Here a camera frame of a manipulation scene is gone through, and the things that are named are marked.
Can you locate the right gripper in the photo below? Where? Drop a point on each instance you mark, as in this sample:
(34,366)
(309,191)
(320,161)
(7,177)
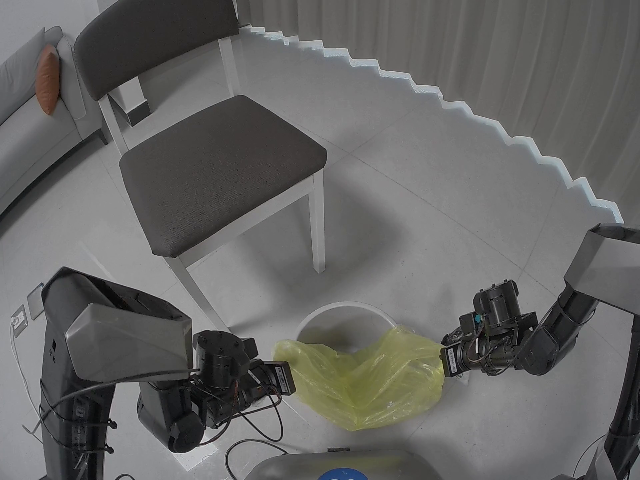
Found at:
(462,358)

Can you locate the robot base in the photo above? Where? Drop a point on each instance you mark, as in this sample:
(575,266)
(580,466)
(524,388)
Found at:
(345,465)

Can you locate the white trash bin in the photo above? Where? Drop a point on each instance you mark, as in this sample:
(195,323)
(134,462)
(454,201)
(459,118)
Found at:
(340,309)

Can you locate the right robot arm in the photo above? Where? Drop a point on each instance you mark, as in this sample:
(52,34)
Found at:
(600,268)

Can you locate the pale grey sofa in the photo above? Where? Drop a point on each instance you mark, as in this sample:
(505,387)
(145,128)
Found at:
(25,143)

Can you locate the orange cushion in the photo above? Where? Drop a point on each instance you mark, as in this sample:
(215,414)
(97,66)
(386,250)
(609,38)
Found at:
(48,80)

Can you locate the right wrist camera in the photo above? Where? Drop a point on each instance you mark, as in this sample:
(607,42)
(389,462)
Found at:
(472,324)

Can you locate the grey padded white chair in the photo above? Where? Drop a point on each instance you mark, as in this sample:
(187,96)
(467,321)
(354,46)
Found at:
(220,168)

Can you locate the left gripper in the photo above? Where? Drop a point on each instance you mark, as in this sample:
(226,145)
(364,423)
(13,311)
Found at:
(282,378)

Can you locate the yellow plastic bag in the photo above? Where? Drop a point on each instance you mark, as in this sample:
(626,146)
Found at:
(360,383)

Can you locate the pale beige curtain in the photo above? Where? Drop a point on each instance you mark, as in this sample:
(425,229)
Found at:
(475,43)

